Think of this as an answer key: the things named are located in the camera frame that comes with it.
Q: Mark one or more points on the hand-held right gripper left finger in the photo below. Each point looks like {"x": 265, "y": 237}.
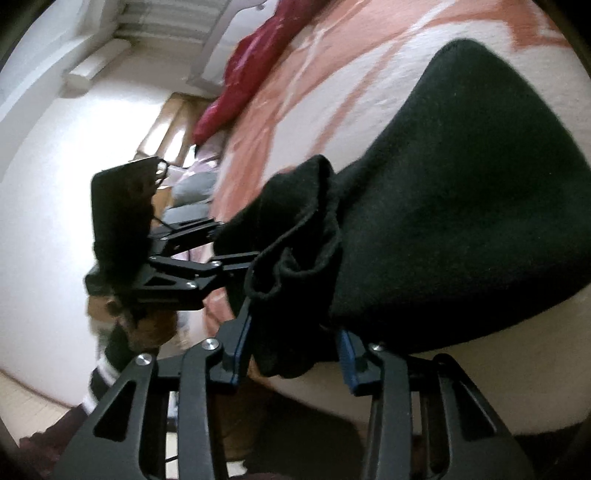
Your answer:
{"x": 240, "y": 341}

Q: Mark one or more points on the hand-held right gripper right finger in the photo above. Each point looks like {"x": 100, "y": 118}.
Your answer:
{"x": 346, "y": 364}

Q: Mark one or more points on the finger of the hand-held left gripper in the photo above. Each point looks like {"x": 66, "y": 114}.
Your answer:
{"x": 175, "y": 281}
{"x": 194, "y": 233}

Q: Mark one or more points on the black pants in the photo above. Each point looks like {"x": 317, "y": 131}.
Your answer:
{"x": 461, "y": 207}

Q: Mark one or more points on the person's left forearm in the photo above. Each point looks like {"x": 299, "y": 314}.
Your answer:
{"x": 111, "y": 364}

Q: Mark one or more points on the person's left hand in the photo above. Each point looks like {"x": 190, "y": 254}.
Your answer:
{"x": 152, "y": 330}

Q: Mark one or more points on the purple grey patchwork quilt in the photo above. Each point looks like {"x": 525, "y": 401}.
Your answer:
{"x": 194, "y": 189}

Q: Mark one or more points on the person's leg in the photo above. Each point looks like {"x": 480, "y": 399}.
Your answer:
{"x": 240, "y": 420}

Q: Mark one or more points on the brown leather headboard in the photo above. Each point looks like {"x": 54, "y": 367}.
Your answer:
{"x": 161, "y": 129}

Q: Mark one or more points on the red duvet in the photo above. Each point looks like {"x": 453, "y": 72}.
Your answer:
{"x": 240, "y": 78}

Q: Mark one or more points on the orange and white printed blanket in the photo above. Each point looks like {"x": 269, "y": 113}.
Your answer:
{"x": 323, "y": 92}

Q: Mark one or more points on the dark red rug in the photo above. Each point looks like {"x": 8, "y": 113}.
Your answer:
{"x": 51, "y": 438}

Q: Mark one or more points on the white radiator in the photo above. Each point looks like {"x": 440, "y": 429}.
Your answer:
{"x": 161, "y": 18}

